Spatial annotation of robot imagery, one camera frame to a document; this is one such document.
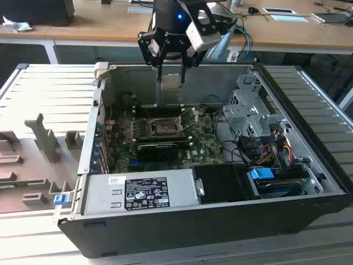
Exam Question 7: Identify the grey closed laptop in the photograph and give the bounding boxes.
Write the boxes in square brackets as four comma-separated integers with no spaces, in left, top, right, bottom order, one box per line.
[311,12,349,25]

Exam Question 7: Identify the blue cable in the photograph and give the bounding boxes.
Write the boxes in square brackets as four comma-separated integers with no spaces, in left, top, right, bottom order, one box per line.
[233,26,253,62]

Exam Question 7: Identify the black computer tower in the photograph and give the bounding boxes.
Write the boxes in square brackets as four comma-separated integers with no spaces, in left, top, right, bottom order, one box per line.
[0,0,76,28]

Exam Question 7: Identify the green motherboard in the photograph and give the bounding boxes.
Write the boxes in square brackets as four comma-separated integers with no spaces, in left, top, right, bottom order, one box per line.
[106,109,229,173]

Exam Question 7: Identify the silver diagonal support strut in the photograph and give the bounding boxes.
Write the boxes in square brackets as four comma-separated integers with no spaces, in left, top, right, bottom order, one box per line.
[206,27,236,62]

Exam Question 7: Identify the black open PC case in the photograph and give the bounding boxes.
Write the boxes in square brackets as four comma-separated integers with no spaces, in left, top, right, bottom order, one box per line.
[56,62,353,259]

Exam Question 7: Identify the grey power supply unit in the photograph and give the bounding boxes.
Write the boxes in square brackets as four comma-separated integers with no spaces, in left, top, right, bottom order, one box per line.
[81,168,201,216]

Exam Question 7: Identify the green RAM stick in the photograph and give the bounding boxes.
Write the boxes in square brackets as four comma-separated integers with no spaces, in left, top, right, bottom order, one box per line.
[0,179,46,190]

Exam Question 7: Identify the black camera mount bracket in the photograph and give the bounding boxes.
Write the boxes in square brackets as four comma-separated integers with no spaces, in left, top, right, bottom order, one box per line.
[191,7,222,36]

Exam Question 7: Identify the yellow red power wires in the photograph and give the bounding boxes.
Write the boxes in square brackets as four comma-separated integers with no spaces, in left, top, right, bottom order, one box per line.
[259,129,293,167]

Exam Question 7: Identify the grey parts rack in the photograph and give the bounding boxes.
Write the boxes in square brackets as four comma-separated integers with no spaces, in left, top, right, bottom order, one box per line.
[0,113,86,215]

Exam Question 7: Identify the crumpled white paper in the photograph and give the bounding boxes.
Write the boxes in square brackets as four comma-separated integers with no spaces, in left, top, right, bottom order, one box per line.
[2,15,34,33]

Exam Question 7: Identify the grey desk cable hatch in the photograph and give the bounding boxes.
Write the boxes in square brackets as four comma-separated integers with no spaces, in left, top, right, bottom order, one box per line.
[128,6,155,14]
[261,7,298,15]

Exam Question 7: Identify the black plastic shroud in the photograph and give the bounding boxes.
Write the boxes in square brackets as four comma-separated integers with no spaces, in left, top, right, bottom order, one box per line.
[191,163,261,205]

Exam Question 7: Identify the silver square CPU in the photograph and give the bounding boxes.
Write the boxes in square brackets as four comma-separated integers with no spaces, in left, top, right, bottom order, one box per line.
[161,74,183,89]

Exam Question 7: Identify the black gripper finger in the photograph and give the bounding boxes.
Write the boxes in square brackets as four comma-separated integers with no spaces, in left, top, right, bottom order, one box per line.
[137,30,168,83]
[179,47,207,84]

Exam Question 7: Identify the wooden office desk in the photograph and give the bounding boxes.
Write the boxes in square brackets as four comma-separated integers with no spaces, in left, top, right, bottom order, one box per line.
[0,0,353,55]

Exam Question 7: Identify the white flat sheet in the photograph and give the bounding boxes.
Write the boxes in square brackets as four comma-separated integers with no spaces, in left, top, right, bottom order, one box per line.
[271,14,311,23]

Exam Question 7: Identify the black graphics card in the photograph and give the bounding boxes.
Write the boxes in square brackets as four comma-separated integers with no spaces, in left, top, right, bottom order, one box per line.
[137,142,179,162]

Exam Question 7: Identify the blue disk carrier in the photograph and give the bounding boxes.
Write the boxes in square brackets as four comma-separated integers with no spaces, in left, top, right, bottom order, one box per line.
[248,167,304,199]

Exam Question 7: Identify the beige plastic case latch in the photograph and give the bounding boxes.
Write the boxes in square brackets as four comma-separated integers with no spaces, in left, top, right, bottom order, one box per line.
[93,62,116,81]

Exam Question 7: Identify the silver metal drive cage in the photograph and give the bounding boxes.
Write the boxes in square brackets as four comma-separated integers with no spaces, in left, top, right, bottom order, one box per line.
[222,73,290,139]

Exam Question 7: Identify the blue expansion slot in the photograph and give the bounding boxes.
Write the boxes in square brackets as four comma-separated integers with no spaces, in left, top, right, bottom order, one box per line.
[129,159,155,169]

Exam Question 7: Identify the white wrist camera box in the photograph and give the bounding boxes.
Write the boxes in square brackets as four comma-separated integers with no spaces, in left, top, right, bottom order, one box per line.
[185,23,222,53]

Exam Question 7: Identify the metal socket cover frame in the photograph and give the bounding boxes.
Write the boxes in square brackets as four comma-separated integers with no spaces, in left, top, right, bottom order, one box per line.
[177,108,200,133]

